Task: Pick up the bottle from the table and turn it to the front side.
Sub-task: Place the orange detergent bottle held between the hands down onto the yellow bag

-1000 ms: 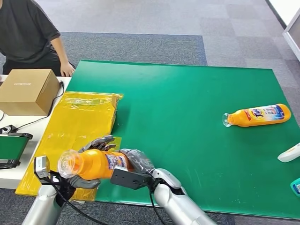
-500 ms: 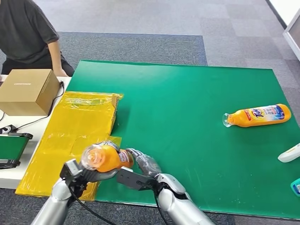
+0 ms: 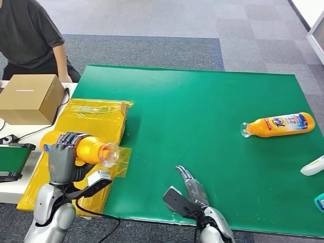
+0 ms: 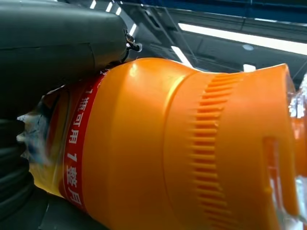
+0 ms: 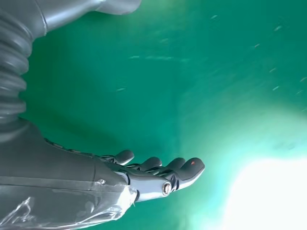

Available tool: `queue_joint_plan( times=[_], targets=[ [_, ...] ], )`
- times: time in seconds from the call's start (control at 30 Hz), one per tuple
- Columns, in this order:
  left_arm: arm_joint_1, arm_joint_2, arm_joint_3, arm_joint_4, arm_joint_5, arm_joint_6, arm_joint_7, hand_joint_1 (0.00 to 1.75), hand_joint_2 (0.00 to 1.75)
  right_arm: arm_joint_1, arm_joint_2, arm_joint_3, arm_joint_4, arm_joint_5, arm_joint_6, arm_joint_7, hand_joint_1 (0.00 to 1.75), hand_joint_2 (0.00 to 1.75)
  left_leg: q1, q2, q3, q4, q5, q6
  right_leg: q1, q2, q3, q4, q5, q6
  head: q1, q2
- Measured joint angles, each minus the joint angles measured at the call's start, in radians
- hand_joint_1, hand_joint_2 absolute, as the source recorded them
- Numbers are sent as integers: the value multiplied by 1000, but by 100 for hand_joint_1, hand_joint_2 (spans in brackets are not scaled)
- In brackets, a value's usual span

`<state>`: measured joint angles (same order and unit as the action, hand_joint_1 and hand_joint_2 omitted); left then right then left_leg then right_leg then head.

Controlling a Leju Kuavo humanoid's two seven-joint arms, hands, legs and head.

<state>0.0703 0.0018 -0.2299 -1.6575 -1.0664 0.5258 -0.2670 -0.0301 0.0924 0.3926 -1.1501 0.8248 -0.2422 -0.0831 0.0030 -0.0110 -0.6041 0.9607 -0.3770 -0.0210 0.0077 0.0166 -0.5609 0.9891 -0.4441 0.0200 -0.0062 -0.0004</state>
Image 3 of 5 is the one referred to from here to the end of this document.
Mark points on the white plastic bottle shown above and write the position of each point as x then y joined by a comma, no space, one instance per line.
313,166

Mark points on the yellow plastic wrapped box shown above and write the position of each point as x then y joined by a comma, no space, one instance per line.
96,117

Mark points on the teal plastic item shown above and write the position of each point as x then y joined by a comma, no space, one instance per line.
319,202

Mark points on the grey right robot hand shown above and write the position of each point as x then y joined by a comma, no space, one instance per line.
195,193

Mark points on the person's forearm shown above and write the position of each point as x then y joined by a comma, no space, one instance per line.
62,63

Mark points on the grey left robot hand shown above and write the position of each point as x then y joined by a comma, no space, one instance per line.
62,164

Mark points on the black device on table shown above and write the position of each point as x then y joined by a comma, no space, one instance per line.
7,139

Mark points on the white frame panel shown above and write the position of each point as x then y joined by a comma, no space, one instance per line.
316,37

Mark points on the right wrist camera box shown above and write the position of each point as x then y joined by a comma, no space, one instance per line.
180,203

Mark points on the orange bottle with small label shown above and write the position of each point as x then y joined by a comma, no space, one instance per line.
91,151

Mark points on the brown cardboard box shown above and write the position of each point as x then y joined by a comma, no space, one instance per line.
30,100

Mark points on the green table mat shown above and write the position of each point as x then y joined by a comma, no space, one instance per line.
202,127

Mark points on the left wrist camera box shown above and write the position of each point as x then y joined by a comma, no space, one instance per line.
97,181

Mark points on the green conveyor belt unit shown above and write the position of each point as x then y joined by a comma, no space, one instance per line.
12,160

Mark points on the person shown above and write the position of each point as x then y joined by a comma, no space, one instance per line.
25,33

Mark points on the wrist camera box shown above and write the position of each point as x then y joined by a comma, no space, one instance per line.
97,181
180,203

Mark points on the orange bottle with Tide label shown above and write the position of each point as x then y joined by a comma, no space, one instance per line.
278,125

